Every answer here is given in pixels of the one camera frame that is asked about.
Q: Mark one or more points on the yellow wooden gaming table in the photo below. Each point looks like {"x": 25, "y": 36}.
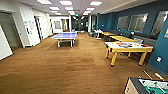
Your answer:
{"x": 128, "y": 49}

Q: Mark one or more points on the open white door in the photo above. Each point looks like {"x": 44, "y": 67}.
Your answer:
{"x": 38, "y": 27}

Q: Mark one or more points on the dark round trash bin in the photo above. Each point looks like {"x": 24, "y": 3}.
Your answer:
{"x": 91, "y": 34}

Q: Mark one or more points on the blue ping pong table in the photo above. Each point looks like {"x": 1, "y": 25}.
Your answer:
{"x": 64, "y": 35}

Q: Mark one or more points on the square ceiling light panel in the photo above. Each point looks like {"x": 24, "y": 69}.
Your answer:
{"x": 70, "y": 12}
{"x": 90, "y": 9}
{"x": 44, "y": 1}
{"x": 58, "y": 13}
{"x": 95, "y": 3}
{"x": 86, "y": 12}
{"x": 69, "y": 8}
{"x": 54, "y": 8}
{"x": 65, "y": 2}

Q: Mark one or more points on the wooden foosball table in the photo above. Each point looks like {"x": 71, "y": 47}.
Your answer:
{"x": 146, "y": 87}

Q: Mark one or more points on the white hallway door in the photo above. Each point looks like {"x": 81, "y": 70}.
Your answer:
{"x": 5, "y": 43}

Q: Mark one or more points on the glass panel in white frame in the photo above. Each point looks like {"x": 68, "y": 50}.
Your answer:
{"x": 57, "y": 25}

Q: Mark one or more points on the interior wall window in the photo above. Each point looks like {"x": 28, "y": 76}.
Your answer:
{"x": 138, "y": 22}
{"x": 122, "y": 22}
{"x": 160, "y": 22}

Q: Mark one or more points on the white paper wall notice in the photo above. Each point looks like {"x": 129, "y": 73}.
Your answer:
{"x": 31, "y": 25}

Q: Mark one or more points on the white floor level wall outlet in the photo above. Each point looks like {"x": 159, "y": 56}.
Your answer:
{"x": 159, "y": 59}

